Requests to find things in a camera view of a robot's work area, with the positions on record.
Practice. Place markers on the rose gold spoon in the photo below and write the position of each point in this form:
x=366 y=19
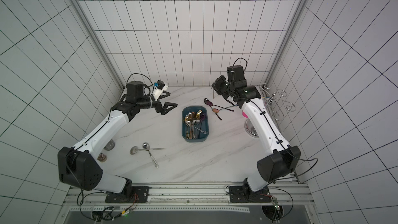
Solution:
x=192 y=117
x=191 y=124

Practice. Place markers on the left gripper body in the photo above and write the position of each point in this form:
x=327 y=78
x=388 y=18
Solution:
x=149 y=101

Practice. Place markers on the black spoon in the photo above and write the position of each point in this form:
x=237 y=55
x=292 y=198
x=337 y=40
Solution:
x=216 y=115

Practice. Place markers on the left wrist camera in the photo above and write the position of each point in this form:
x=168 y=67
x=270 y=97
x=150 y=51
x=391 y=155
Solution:
x=159 y=88

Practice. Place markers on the teal storage box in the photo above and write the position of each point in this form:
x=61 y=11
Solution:
x=205 y=125

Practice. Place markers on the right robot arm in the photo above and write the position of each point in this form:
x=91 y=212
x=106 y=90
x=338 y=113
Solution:
x=280 y=158

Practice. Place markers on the chrome wire cup rack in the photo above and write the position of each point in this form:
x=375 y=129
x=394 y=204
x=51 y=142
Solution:
x=275 y=101

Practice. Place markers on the clear drinking glass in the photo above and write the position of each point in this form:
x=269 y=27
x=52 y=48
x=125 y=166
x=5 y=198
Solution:
x=110 y=145

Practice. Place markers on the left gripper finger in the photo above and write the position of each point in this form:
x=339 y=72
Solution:
x=164 y=94
x=167 y=107

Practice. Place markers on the aluminium mounting rail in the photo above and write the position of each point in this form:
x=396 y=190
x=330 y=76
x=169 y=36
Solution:
x=189 y=197

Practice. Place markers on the gold ornate-handle spoon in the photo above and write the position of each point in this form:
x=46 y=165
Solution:
x=187 y=126

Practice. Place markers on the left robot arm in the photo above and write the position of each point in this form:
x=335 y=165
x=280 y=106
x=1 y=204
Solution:
x=78 y=165

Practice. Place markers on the silver ladle spoon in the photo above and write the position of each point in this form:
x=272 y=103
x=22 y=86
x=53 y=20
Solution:
x=136 y=149

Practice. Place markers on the spice shaker bottle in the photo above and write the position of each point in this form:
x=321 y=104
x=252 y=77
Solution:
x=102 y=157

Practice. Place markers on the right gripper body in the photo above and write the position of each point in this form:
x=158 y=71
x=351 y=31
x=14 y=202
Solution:
x=218 y=84

